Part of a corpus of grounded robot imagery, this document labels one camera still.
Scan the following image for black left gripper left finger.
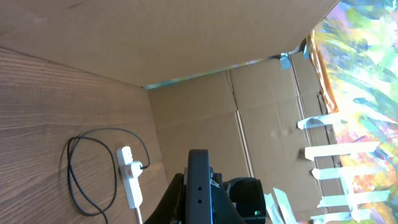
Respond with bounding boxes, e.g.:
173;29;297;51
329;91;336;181
144;173;185;224

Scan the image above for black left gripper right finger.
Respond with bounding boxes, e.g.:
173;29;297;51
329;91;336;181
211;173;245;224

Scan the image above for blue Galaxy smartphone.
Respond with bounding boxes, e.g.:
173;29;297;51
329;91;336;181
185;149;213;224

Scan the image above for black charging cable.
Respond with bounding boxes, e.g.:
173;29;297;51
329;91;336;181
67;127;151;224

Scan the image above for white charger plug adapter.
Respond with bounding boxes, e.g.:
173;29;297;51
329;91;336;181
119;161;143;180

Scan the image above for white power strip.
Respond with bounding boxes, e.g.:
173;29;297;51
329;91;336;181
116;146;143;208

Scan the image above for colourful painted backdrop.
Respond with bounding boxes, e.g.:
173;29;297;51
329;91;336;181
305;0;397;223

